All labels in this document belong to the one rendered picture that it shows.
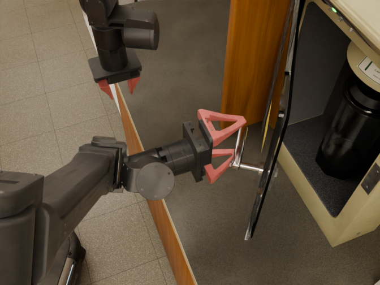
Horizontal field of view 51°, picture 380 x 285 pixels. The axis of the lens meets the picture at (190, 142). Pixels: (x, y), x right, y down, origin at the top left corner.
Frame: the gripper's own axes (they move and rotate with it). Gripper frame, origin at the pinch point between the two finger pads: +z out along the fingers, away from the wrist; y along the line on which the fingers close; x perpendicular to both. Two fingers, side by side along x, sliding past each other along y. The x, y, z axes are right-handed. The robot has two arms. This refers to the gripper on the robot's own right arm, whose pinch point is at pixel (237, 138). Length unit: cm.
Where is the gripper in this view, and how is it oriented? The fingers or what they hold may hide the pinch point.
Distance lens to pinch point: 71.2
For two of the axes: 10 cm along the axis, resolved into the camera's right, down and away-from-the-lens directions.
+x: -3.7, -7.5, 5.5
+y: 0.0, -5.9, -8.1
